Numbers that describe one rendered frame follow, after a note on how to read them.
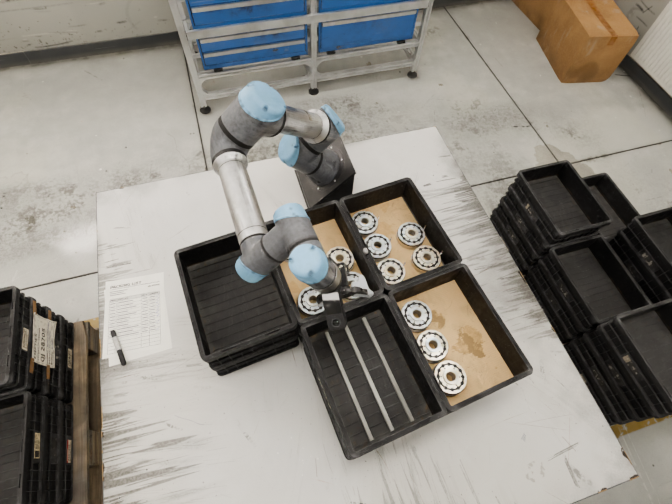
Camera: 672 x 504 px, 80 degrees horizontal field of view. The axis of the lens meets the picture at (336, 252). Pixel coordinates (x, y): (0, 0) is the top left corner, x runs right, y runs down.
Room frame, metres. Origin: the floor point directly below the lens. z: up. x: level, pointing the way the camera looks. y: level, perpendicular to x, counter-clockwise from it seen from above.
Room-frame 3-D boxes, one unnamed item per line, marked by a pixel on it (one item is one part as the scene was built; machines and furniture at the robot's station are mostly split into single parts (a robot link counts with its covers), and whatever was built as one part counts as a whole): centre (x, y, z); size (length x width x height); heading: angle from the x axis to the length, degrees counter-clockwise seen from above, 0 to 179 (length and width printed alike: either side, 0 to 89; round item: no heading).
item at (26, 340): (0.34, 1.33, 0.37); 0.40 x 0.30 x 0.45; 21
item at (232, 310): (0.51, 0.32, 0.87); 0.40 x 0.30 x 0.11; 27
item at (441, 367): (0.30, -0.39, 0.86); 0.10 x 0.10 x 0.01
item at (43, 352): (0.41, 1.20, 0.41); 0.31 x 0.02 x 0.16; 21
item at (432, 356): (0.40, -0.34, 0.86); 0.10 x 0.10 x 0.01
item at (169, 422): (0.53, 0.01, 0.35); 1.60 x 1.60 x 0.70; 21
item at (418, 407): (0.29, -0.13, 0.87); 0.40 x 0.30 x 0.11; 27
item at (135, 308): (0.46, 0.71, 0.70); 0.33 x 0.23 x 0.01; 21
